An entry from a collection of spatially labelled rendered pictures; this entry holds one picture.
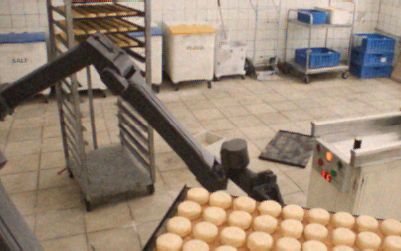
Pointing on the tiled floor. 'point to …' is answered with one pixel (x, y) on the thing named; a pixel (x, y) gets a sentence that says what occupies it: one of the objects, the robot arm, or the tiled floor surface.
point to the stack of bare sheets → (289, 149)
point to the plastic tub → (210, 142)
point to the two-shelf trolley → (324, 46)
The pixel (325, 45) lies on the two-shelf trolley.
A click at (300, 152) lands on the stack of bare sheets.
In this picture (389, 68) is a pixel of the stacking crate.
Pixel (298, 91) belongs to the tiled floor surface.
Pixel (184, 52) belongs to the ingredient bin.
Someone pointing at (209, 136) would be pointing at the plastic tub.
